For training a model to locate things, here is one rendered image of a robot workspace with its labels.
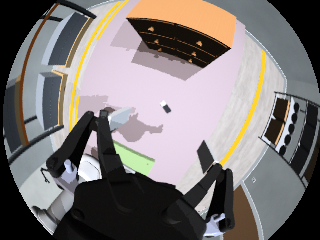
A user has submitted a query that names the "dark brown chest of drawers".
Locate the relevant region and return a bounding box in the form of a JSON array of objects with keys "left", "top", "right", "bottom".
[{"left": 125, "top": 0, "right": 236, "bottom": 68}]

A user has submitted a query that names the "dark brown drawer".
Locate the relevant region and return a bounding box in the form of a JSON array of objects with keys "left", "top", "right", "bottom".
[
  {"left": 177, "top": 40, "right": 215, "bottom": 63},
  {"left": 139, "top": 32, "right": 175, "bottom": 49},
  {"left": 177, "top": 50, "right": 207, "bottom": 67},
  {"left": 146, "top": 42, "right": 175, "bottom": 56},
  {"left": 129, "top": 18, "right": 175, "bottom": 38},
  {"left": 177, "top": 25, "right": 227, "bottom": 56}
]

